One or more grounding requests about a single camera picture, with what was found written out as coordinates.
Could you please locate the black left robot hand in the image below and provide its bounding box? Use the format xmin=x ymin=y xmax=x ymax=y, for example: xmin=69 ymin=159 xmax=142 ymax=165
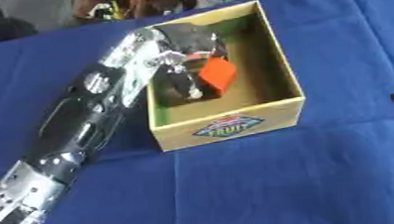
xmin=149 ymin=19 xmax=235 ymax=109

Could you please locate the orange block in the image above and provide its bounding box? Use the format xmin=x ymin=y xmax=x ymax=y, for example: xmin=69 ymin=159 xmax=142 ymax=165
xmin=194 ymin=55 xmax=242 ymax=97

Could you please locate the tan cardboard box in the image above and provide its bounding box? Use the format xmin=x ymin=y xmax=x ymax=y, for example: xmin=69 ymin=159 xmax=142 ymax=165
xmin=138 ymin=0 xmax=310 ymax=155

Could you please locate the brown chair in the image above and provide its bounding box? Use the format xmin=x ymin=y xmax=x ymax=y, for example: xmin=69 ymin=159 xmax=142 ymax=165
xmin=69 ymin=0 xmax=208 ymax=27

